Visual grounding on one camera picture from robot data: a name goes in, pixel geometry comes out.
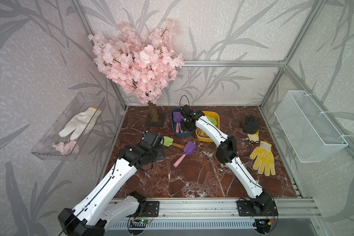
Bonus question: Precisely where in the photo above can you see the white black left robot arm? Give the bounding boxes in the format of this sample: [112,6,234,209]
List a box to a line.
[58,131,165,236]

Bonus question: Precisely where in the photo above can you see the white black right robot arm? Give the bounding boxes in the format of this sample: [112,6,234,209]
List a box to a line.
[180,105,278,216]

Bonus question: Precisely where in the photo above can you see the dark teal storage box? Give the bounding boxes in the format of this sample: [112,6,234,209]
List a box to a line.
[171,108,195,138]

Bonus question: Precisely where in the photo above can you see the yellow storage box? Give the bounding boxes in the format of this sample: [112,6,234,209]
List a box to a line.
[195,111,220,143]

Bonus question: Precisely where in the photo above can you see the pink blossoms in box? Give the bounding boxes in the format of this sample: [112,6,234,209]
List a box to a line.
[52,140,80,156]

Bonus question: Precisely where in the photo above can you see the black rubber glove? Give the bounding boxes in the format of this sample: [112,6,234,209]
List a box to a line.
[240,116,260,144]

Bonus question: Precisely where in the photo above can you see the left circuit board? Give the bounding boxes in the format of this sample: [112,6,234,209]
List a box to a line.
[128,219,153,228]

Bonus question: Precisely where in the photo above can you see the circuit board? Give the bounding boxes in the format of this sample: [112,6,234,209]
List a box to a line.
[128,219,153,228]
[253,219,275,228]

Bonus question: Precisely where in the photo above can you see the white cotton glove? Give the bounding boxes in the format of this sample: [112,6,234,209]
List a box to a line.
[59,107,102,140]

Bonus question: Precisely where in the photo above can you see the pink artificial blossom tree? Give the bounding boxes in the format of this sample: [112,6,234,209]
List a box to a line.
[88,18,184,123]

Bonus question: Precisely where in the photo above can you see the yellow dotted work glove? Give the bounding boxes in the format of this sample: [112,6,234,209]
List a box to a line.
[250,141,276,176]

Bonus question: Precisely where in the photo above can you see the right circuit board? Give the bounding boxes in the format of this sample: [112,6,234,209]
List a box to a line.
[253,219,275,228]

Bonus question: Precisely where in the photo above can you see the purple square shovel pink handle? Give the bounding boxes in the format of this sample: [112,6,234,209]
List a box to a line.
[173,141,197,168]

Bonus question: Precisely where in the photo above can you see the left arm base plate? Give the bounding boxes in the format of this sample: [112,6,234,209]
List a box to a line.
[129,201,160,218]

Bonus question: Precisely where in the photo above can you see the clear acrylic wall box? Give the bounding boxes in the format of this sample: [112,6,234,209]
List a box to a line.
[30,92,107,161]

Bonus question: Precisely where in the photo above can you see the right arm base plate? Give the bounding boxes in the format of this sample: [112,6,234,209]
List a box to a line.
[236,199,279,218]

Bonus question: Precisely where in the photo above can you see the white wire mesh basket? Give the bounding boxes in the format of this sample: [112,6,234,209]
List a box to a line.
[274,90,348,163]

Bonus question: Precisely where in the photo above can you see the aluminium front rail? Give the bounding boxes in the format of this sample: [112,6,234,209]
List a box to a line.
[73,198,323,221]

